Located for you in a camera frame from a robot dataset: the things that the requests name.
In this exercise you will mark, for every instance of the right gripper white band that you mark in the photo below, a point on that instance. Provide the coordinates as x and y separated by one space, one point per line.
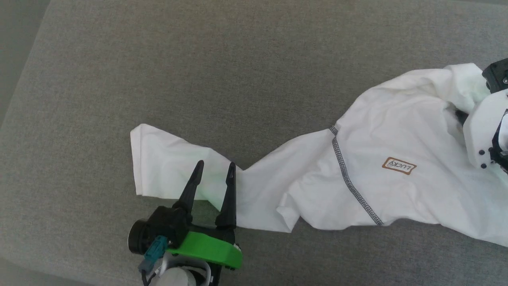
482 127

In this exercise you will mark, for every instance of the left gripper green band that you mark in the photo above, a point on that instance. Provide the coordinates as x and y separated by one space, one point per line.
206 246

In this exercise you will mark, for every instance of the white shirt with grey stitching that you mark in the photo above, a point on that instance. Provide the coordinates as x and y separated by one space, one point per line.
309 190

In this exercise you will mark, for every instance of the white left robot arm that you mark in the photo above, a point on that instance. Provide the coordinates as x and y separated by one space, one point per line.
176 279

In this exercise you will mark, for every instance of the grey fabric sofa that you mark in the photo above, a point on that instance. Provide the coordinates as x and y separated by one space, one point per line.
198 79

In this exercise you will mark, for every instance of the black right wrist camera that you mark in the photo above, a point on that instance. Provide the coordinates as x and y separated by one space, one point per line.
497 75

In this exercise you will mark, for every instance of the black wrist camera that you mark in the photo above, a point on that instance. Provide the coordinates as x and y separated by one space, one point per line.
497 75
138 237

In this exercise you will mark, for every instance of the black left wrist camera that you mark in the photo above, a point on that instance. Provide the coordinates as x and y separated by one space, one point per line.
138 237

